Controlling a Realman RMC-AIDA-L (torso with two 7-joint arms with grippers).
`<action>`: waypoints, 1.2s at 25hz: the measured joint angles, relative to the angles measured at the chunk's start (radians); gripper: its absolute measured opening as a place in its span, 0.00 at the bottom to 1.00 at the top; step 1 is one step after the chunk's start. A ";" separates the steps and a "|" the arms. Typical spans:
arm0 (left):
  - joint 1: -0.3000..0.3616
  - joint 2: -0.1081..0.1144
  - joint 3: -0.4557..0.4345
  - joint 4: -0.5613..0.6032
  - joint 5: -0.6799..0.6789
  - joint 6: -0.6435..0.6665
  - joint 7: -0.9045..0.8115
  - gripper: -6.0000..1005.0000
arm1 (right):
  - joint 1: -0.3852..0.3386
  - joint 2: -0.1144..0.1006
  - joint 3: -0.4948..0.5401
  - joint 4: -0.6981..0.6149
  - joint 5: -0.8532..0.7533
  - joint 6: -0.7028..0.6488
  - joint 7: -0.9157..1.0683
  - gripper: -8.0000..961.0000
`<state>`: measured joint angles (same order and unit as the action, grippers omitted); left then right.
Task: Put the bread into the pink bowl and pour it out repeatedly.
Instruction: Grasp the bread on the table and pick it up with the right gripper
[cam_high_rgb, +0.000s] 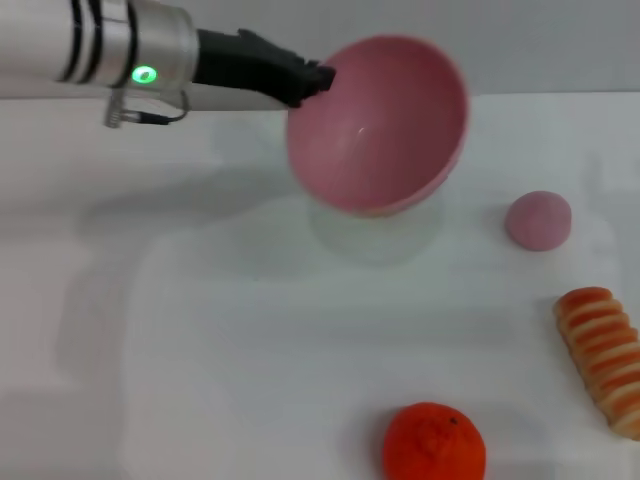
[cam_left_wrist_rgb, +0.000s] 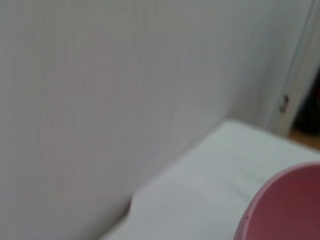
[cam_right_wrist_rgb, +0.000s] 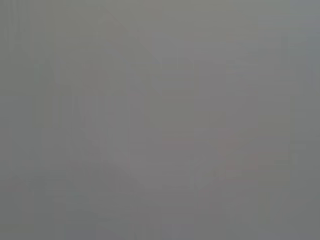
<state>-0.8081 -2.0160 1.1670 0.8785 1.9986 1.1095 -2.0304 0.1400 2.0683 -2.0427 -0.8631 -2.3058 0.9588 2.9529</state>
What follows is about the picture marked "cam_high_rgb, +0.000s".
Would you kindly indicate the pink round bun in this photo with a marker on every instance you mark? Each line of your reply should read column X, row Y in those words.
column 537, row 222

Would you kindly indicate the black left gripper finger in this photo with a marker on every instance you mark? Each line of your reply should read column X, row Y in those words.
column 315, row 80
column 295, row 103

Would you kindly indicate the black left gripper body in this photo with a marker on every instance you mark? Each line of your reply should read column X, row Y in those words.
column 240, row 60

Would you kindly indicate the pink plastic bowl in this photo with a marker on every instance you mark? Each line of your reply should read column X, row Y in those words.
column 380, row 130

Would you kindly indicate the orange striped bread roll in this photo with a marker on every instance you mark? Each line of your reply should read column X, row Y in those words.
column 605, row 360

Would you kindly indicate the orange tangerine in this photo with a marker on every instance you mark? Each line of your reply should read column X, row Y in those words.
column 430, row 445

